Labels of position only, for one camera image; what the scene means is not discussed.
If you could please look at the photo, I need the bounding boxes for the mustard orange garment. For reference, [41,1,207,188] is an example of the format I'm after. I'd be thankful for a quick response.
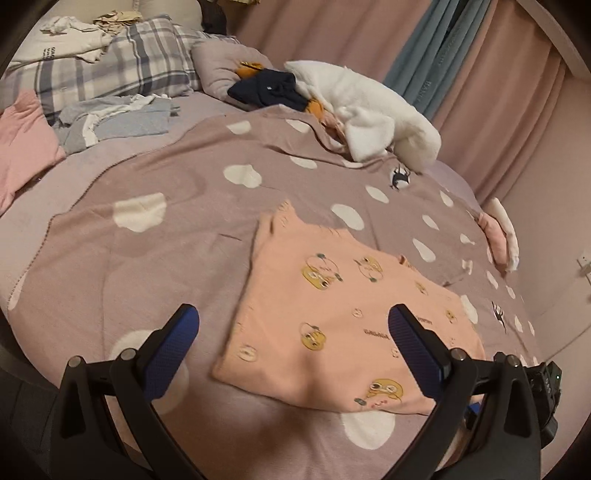
[236,61,325,116]

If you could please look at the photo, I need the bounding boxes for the dark garment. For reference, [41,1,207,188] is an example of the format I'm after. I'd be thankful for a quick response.
[201,0,232,35]

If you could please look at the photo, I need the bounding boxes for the small pale pink garment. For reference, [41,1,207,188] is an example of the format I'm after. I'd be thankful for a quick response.
[321,111,352,148]

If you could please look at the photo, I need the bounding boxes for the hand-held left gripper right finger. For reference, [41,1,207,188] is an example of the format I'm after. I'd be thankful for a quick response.
[388,304,543,480]

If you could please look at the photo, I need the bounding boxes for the pink curtain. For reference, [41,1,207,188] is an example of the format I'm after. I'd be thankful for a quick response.
[226,0,591,208]

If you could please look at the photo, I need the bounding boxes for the grey pillow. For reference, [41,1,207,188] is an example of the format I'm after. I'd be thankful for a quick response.
[191,39,278,100]

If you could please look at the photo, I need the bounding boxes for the lavender bed sheet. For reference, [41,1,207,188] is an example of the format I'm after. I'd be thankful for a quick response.
[0,88,481,315]

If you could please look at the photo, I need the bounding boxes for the pink cloth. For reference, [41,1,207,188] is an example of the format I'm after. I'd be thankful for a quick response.
[0,90,68,216]

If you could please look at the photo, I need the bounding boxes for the blue curtain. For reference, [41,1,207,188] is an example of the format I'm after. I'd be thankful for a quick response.
[382,0,505,121]

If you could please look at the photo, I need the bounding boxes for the pink cartoon print shirt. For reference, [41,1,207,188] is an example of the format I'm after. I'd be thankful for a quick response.
[211,199,485,416]

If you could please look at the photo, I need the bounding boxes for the plaid pillow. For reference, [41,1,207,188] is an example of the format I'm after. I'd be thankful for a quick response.
[0,16,199,125]
[173,25,241,90]

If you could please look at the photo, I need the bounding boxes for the beige patterned cloth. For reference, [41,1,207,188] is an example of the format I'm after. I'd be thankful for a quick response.
[92,9,144,36]

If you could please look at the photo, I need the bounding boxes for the folded white garment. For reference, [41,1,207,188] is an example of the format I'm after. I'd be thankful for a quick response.
[489,198,520,273]

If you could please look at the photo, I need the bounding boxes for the beige padded headboard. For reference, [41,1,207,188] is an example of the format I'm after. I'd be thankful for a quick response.
[139,0,204,31]

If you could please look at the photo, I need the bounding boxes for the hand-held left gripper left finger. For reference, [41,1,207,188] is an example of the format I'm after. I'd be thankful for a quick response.
[50,304,206,480]

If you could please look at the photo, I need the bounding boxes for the white printed shirt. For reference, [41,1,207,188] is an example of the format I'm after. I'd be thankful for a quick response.
[9,16,114,64]

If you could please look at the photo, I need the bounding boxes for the white fluffy garment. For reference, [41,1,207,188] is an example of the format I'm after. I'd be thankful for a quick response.
[284,60,441,175]

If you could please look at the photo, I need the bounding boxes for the mauve polka-dot blanket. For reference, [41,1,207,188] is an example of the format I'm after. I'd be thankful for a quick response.
[7,105,543,480]

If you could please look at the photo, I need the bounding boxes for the blue-grey clothes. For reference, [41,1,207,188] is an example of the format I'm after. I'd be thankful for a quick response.
[51,92,182,156]

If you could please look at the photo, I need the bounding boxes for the folded pink garment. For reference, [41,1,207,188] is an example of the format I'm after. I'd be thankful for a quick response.
[475,212,509,267]

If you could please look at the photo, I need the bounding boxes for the navy garment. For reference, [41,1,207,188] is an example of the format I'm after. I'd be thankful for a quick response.
[227,68,310,112]

